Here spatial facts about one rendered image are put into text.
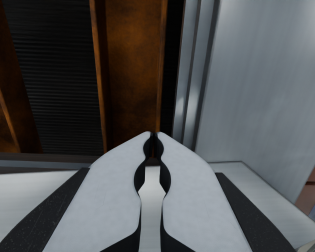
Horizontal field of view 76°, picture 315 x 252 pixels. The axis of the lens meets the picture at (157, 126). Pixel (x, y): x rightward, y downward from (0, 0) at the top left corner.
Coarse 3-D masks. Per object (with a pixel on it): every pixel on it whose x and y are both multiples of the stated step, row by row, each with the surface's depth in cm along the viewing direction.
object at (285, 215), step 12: (240, 168) 15; (240, 180) 15; (252, 180) 15; (264, 180) 15; (252, 192) 16; (264, 192) 16; (276, 192) 16; (264, 204) 17; (276, 204) 17; (288, 204) 17; (276, 216) 17; (288, 216) 17; (288, 228) 18; (288, 240) 19
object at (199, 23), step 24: (192, 0) 12; (216, 0) 10; (192, 24) 12; (192, 48) 13; (192, 72) 13; (192, 96) 13; (192, 120) 14; (192, 144) 15; (0, 168) 17; (24, 168) 18; (48, 168) 18; (72, 168) 18
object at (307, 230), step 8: (304, 216) 17; (304, 224) 18; (312, 224) 18; (296, 232) 18; (304, 232) 18; (312, 232) 18; (296, 240) 19; (304, 240) 19; (312, 240) 19; (296, 248) 20
